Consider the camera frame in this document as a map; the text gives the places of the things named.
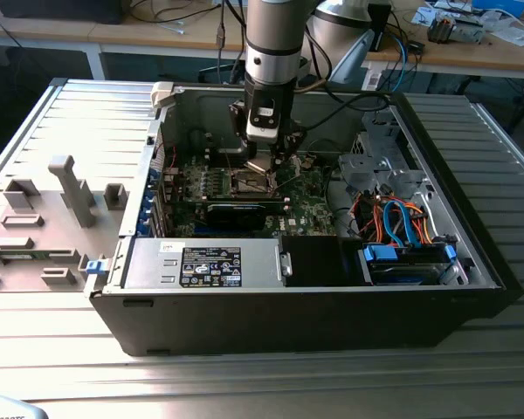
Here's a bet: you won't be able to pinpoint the black camera cable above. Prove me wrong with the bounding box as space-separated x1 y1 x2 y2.
303 89 394 130

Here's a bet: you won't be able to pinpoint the RAM slot white clips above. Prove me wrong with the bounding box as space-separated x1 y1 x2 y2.
203 148 285 156

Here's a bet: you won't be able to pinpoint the wooden desk white frame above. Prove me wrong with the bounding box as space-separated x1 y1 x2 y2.
0 0 250 82
360 0 524 82

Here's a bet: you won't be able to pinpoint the thin wire locking lever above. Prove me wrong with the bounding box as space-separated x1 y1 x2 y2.
275 173 302 191
221 137 235 176

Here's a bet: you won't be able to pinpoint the CPU with silver top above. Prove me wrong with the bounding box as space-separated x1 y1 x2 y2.
244 155 274 176

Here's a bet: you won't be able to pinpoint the beige plastic case latch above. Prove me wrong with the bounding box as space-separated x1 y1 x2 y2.
150 81 176 109

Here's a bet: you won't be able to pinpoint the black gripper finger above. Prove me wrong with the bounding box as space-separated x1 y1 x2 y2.
273 126 308 173
228 100 259 164

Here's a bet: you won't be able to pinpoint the pale blue teach pendant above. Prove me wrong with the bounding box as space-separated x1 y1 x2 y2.
326 28 376 85

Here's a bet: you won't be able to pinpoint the black open PC case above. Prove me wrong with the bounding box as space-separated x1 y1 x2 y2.
83 80 524 358

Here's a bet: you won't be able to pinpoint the black flat monitor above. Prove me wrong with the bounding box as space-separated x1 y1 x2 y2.
0 0 126 25

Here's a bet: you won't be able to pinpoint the silver power supply unit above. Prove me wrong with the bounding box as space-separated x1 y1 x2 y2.
122 237 286 290

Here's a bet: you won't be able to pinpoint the blue cable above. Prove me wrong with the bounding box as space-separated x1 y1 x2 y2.
390 32 414 93

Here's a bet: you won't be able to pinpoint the blue cardboard box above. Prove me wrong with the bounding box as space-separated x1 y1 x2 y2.
471 0 524 18

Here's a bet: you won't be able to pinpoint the pale grey device corner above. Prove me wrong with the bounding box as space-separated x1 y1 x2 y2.
0 394 50 419

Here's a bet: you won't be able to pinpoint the thin red wire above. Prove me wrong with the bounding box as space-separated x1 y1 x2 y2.
155 142 179 170

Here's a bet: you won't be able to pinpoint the CPU socket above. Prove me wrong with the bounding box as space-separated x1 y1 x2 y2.
228 167 281 198

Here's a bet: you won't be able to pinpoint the black plastic shroud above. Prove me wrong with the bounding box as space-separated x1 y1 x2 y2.
282 234 348 288

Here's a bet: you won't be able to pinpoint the black finned CPU cooler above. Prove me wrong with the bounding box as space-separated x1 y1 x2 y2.
426 11 459 45

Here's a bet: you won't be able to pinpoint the green RAM stick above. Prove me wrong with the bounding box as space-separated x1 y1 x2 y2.
0 249 49 262

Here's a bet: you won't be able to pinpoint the blue flat data wire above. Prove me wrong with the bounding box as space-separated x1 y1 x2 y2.
382 198 419 249

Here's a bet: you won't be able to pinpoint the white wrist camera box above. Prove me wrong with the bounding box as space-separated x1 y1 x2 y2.
245 99 281 144

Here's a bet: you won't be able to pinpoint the hanging grey plug cable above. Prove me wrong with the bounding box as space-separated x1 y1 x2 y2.
215 0 227 84

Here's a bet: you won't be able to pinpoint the green motherboard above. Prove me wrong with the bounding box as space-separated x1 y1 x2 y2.
156 148 340 239

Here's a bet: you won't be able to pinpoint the black upright box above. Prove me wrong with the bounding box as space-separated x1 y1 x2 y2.
369 3 393 52

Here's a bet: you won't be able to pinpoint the black graphics card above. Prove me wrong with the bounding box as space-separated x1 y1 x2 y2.
204 199 270 231

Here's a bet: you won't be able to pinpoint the grey parts rack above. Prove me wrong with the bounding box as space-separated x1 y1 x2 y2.
0 155 128 294

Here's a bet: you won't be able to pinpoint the hard disk in blue carrier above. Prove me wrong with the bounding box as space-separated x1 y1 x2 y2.
358 242 459 287

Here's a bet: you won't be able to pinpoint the white tag with code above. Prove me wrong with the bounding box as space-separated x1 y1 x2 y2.
362 72 384 92

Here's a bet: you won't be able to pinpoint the orange wire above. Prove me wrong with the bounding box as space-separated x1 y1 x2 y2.
412 203 440 245
355 195 384 244

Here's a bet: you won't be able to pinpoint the grey metal drive cage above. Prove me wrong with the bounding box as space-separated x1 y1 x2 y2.
336 108 427 206

